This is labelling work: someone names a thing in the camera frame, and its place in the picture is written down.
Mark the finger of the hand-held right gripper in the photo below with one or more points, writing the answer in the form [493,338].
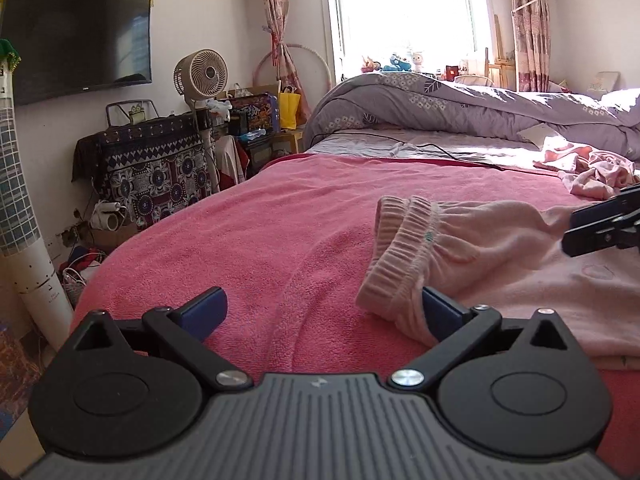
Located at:
[610,232]
[597,212]

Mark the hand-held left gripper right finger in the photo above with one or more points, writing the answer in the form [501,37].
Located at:
[440,312]

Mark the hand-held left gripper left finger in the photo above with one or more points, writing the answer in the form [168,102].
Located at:
[205,312]

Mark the pink strawberry print pants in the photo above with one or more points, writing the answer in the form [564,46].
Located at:
[475,260]

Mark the light pink crumpled top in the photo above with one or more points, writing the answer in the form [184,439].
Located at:
[600,175]

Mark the salmon pink cloth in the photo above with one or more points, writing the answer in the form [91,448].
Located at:
[565,157]

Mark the white paper sheet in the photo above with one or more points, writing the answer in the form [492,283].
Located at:
[537,134]

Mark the pink towel blanket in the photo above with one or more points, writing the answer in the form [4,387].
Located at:
[250,220]

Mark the white printed box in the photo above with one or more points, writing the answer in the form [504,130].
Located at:
[604,82]

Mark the patterned cloth covered cabinet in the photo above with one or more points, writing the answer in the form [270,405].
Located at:
[150,175]

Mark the white and red garment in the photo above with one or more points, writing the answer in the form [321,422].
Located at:
[231,160]

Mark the wooden easel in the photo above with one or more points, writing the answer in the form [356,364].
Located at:
[505,72]

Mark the white tower fan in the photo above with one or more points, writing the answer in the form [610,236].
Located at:
[30,270]

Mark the beige chair backrest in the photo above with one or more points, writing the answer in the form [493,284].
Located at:
[475,80]

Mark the lavender bedsheet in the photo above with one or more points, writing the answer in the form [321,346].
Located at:
[360,145]

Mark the pink hanging curtain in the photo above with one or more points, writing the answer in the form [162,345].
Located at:
[530,35]

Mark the small red box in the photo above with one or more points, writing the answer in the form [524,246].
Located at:
[452,72]

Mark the purple floral duvet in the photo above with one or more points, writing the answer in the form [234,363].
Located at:
[425,105]

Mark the colourful printed box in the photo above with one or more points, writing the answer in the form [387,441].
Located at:
[255,110]

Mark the yellow paper bag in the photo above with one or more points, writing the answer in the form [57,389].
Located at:
[289,110]

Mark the white doll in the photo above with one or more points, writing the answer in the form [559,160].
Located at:
[417,60]

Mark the beige standing fan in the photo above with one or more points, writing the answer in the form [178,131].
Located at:
[202,72]

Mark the blue plush toy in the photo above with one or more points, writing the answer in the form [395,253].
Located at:
[397,62]

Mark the orange plush toy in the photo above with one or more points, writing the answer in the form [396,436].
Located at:
[371,65]

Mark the pink white hula hoop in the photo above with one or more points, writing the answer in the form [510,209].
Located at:
[326,67]

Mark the window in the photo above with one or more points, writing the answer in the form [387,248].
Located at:
[400,10]

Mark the black television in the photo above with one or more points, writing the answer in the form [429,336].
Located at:
[75,40]

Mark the pink tied curtain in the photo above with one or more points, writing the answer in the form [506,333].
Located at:
[277,0]

